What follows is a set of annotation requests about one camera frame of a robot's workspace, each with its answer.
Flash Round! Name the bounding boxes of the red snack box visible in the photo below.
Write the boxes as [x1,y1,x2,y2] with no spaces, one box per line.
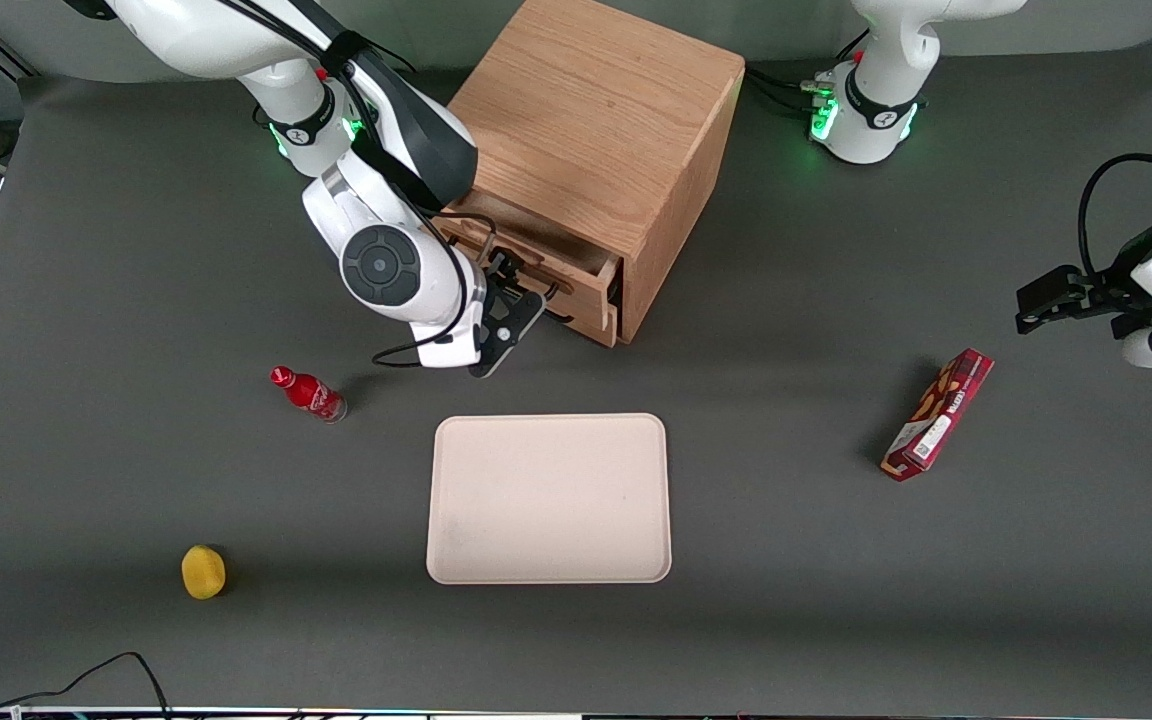
[880,347,995,483]

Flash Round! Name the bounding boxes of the light wooden drawer cabinet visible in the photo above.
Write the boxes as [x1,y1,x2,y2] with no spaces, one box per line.
[433,0,745,349]

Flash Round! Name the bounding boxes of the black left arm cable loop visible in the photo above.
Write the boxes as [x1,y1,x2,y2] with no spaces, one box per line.
[1079,153,1152,283]

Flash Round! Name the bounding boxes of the small red soda bottle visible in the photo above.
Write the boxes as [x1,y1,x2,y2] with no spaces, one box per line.
[269,365,349,424]

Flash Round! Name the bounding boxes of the wooden cabinet drawer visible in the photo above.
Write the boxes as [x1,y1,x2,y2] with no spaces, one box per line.
[433,188,625,316]
[546,300,622,349]

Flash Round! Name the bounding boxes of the yellow lemon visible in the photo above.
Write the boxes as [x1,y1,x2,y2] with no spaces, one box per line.
[181,545,228,601]

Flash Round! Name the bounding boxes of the black cable on table edge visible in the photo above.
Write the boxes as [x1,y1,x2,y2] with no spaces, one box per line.
[0,652,173,717]

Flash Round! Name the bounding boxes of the beige plastic tray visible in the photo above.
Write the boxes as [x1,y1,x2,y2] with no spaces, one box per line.
[426,413,673,586]

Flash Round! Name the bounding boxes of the black left arm base cable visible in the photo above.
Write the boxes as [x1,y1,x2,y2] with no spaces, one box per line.
[744,30,872,113]

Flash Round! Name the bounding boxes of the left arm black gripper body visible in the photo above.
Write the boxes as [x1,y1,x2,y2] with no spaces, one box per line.
[1088,222,1152,311]

